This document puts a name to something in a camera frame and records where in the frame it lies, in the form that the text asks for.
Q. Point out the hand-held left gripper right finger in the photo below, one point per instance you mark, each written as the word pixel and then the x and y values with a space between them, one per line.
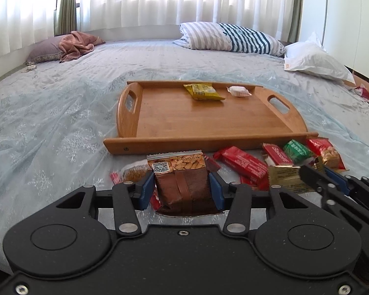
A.
pixel 216 192

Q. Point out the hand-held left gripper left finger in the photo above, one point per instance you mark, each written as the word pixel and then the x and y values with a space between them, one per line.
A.
pixel 146 190

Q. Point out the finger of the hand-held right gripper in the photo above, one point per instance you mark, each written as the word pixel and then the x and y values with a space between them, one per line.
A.
pixel 335 178
pixel 310 176

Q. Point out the gold snack packet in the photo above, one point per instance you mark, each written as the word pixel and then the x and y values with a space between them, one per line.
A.
pixel 284 178

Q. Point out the brown nut snack packet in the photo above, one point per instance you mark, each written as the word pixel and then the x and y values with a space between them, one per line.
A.
pixel 178 187

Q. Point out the long red snack bar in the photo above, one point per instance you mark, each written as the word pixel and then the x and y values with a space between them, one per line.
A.
pixel 243 163

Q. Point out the small red snack packet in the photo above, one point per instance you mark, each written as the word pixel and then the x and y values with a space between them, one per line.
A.
pixel 276 155

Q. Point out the wooden tray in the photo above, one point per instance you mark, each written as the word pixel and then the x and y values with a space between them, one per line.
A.
pixel 203 119

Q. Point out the glossy red white-patterned packet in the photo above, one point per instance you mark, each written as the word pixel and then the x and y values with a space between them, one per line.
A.
pixel 155 201

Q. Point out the clear pink-edged snack packet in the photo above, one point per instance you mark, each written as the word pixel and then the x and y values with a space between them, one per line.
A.
pixel 132 170

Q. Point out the green snack packet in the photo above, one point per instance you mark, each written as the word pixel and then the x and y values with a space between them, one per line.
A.
pixel 296 150

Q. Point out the red nut snack packet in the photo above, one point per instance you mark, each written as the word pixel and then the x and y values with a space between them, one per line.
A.
pixel 321 147

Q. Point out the red snack wrapper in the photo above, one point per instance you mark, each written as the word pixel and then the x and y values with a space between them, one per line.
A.
pixel 249 182

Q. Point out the red crumpled wrapper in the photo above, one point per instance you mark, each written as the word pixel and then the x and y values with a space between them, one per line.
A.
pixel 362 90

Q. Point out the yellow snack packet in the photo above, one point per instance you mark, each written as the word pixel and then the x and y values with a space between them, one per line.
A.
pixel 203 91

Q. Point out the white candy packet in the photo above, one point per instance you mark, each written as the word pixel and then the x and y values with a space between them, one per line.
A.
pixel 239 91

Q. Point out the white pillow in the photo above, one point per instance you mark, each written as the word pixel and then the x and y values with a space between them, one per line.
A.
pixel 316 60

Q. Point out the grey bed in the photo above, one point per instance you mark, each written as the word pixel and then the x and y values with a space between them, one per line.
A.
pixel 172 61

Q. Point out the striped pillow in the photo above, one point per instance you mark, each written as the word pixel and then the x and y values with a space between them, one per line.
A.
pixel 227 37

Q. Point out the pink towel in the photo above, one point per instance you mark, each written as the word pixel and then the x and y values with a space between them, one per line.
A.
pixel 77 44

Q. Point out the white wardrobe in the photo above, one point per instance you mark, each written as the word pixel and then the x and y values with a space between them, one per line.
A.
pixel 350 15

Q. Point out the green curtain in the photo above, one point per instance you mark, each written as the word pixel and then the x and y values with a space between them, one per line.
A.
pixel 296 9
pixel 66 6

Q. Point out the purple pillow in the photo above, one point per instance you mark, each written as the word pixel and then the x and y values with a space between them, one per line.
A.
pixel 44 50

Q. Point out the white sheer curtain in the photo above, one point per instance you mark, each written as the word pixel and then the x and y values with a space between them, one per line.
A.
pixel 178 3
pixel 18 12

